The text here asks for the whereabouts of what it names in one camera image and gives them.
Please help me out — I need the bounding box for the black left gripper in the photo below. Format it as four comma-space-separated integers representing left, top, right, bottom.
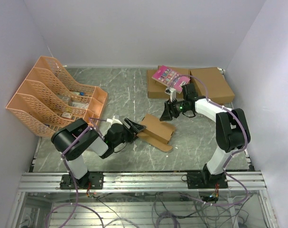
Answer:
113, 117, 147, 148

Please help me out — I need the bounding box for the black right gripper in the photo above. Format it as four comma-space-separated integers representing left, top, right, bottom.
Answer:
160, 98, 188, 121

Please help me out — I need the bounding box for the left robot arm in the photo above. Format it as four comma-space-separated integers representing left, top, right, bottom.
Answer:
51, 116, 146, 189

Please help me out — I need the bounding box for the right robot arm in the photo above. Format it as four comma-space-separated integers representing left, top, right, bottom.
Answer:
159, 84, 251, 188

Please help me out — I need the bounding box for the closed cardboard box under book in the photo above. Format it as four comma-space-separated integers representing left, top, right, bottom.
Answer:
147, 67, 190, 99

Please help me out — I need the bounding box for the large closed cardboard box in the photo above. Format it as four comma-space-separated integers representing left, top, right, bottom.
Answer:
190, 67, 235, 105

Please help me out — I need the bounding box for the pink book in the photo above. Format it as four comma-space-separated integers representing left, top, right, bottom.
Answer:
152, 65, 190, 94

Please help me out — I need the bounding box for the orange plastic file organizer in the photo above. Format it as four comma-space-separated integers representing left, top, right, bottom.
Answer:
6, 56, 108, 137

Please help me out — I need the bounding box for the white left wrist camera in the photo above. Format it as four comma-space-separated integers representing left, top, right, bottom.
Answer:
106, 115, 122, 125

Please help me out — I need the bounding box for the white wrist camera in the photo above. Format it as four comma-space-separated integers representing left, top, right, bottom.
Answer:
165, 87, 177, 103
106, 115, 122, 125

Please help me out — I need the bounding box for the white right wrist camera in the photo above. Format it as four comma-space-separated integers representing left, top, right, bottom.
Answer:
165, 87, 177, 103

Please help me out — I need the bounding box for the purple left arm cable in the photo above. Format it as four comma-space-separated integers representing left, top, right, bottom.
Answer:
45, 117, 111, 226

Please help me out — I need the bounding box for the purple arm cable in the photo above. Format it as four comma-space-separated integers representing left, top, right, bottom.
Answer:
167, 75, 251, 207
45, 117, 111, 226

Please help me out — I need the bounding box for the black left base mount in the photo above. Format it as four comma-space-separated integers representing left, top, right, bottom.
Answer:
59, 171, 104, 190

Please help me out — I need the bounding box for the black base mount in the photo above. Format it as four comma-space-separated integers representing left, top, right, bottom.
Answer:
186, 171, 228, 189
59, 171, 104, 190

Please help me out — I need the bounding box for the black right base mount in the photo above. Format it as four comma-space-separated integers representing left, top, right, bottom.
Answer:
186, 171, 228, 189

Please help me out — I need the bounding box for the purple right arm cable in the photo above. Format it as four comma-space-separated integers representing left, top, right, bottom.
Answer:
167, 75, 251, 207

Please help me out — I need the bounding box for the aluminium mounting rail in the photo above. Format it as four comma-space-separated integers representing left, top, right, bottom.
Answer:
18, 171, 267, 193

